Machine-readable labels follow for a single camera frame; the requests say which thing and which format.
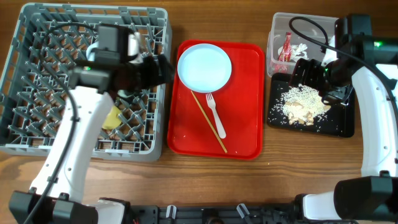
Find mint green bowl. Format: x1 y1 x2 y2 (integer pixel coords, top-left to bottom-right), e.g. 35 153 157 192
118 90 136 99

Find white tissue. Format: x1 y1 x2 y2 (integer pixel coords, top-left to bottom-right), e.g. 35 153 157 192
277 44 308 62

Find yellow plastic cup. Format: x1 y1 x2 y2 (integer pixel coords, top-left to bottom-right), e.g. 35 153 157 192
102 106 122 130

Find red snack wrapper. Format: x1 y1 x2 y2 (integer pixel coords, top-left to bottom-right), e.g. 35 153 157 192
274 32 292 73

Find light blue bowl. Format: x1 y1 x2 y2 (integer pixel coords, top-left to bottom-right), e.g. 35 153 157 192
86 42 99 62

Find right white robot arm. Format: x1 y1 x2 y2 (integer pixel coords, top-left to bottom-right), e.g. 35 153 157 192
290 14 397 222

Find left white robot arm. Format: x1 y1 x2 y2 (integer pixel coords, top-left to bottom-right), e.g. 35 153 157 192
9 24 174 223

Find black food waste tray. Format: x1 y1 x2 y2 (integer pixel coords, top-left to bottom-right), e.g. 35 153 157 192
267 73 355 138

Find rice and peanut waste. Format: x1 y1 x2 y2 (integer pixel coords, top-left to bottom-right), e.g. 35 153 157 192
271 85 331 126

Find clear plastic waste bin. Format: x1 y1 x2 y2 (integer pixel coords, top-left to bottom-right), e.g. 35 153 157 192
266 12 338 77

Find grey plastic dishwasher rack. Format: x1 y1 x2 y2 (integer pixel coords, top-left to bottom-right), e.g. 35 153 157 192
1 3 172 161

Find large light blue plate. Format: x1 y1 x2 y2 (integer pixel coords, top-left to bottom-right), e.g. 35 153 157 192
177 44 232 93

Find wooden chopstick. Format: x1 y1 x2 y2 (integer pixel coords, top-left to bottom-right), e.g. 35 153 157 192
190 91 228 154

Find white plastic fork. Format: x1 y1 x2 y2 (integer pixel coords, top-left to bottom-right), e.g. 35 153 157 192
206 93 226 139

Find red plastic tray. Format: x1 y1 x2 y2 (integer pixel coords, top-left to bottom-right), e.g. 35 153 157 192
167 41 265 160

